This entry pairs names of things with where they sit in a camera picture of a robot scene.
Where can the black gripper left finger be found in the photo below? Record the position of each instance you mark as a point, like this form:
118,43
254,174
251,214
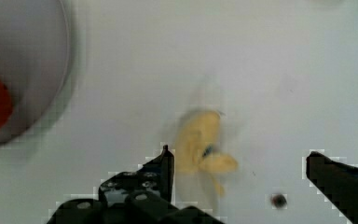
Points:
140,197

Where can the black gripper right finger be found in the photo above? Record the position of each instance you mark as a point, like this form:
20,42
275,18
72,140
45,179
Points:
337,181

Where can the yellow plush peeled banana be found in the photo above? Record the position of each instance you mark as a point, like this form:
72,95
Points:
194,148

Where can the grey round plate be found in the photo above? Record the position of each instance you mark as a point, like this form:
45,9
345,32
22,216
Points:
35,53

